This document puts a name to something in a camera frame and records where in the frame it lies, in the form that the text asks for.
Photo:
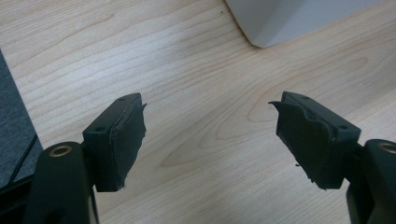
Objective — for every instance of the dark grey mat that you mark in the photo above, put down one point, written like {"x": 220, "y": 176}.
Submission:
{"x": 14, "y": 124}

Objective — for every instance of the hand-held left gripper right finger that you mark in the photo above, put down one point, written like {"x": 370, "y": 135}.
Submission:
{"x": 314, "y": 140}

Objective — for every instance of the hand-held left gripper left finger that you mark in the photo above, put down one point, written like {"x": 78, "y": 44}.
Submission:
{"x": 115, "y": 146}

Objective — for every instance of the white plastic object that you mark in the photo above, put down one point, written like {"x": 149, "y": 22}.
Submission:
{"x": 289, "y": 18}

